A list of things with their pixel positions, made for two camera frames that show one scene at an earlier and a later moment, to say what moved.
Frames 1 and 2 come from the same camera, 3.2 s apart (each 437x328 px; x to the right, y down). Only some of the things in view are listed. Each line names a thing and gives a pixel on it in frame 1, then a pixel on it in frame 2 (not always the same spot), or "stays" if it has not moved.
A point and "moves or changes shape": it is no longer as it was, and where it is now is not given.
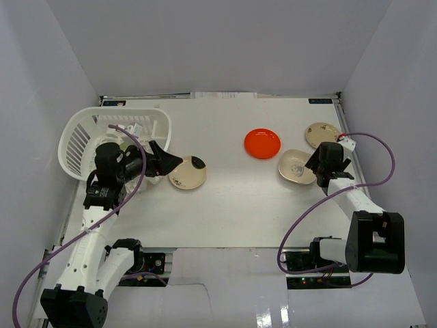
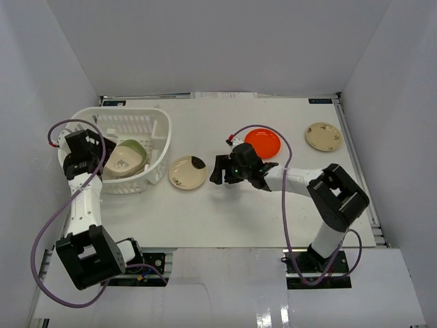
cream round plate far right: (319, 132) stays
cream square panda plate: (291, 166) moves or changes shape
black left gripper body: (152, 160) -> (103, 147)
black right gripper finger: (313, 162) -> (222, 162)
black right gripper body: (345, 164) -> (237, 172)
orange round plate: (262, 143) stays
